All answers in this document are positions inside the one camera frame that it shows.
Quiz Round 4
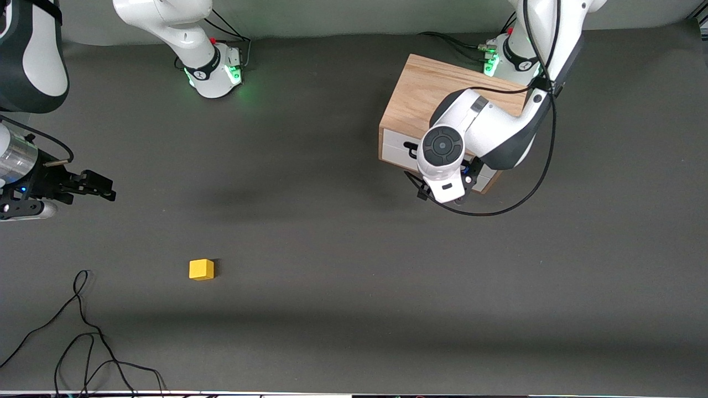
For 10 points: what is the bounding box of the white-fronted wooden drawer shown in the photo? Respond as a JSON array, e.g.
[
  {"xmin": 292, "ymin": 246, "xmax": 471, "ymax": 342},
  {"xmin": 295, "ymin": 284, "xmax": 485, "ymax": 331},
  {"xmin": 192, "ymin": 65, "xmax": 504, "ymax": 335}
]
[{"xmin": 382, "ymin": 128, "xmax": 498, "ymax": 192}]

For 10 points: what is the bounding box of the yellow wooden cube block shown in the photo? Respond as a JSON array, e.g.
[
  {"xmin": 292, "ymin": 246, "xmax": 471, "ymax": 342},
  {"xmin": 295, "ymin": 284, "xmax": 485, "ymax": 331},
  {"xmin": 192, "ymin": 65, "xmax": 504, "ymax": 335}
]
[{"xmin": 189, "ymin": 259, "xmax": 215, "ymax": 281}]

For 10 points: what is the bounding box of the light wooden cabinet box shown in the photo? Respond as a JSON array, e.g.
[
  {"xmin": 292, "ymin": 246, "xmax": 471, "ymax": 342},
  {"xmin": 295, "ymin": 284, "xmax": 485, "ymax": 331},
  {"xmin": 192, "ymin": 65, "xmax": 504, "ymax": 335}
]
[{"xmin": 378, "ymin": 54, "xmax": 529, "ymax": 194}]

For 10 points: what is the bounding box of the black left arm wrist cable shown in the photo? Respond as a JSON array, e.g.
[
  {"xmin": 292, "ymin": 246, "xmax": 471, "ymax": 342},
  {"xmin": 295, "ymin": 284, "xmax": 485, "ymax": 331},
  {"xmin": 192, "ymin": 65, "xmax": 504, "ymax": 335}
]
[{"xmin": 404, "ymin": 0, "xmax": 562, "ymax": 217}]

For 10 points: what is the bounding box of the thin black loose cable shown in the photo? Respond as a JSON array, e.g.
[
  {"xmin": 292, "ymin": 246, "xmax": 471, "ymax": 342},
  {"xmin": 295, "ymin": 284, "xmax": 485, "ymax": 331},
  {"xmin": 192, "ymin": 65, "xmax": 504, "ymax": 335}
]
[{"xmin": 0, "ymin": 270, "xmax": 166, "ymax": 398}]

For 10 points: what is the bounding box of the black left arm base cable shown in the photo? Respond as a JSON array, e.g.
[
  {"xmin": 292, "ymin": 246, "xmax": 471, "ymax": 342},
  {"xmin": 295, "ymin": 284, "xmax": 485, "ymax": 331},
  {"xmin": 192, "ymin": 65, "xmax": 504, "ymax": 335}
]
[{"xmin": 418, "ymin": 32, "xmax": 496, "ymax": 62}]

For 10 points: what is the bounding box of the black arm base cable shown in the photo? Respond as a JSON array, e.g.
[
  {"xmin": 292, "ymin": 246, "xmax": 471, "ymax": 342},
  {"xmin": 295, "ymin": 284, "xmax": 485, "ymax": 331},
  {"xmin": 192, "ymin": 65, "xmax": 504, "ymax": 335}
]
[
  {"xmin": 205, "ymin": 8, "xmax": 252, "ymax": 70},
  {"xmin": 418, "ymin": 32, "xmax": 496, "ymax": 62}
]

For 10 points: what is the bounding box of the black right arm base cable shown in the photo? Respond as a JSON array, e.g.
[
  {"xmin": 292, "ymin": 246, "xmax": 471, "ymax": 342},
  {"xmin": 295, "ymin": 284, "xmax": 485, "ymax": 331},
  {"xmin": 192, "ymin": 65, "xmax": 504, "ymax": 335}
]
[{"xmin": 205, "ymin": 8, "xmax": 252, "ymax": 70}]

